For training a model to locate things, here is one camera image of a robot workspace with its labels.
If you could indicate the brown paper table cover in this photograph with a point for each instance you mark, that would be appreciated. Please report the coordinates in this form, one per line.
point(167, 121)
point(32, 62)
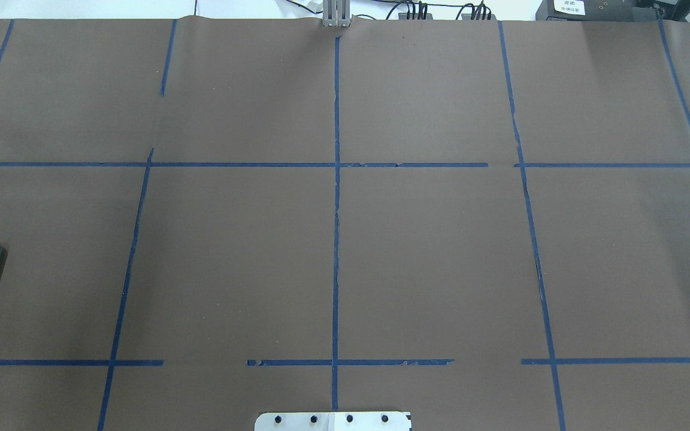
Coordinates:
point(483, 224)

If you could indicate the black power box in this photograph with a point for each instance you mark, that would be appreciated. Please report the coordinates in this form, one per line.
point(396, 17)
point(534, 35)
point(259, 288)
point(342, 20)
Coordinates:
point(599, 11)

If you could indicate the aluminium frame post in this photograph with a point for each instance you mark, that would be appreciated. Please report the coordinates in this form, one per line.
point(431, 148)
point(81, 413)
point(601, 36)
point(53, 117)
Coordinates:
point(336, 13)

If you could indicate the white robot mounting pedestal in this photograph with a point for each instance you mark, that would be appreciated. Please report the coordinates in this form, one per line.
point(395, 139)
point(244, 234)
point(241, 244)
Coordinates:
point(355, 420)

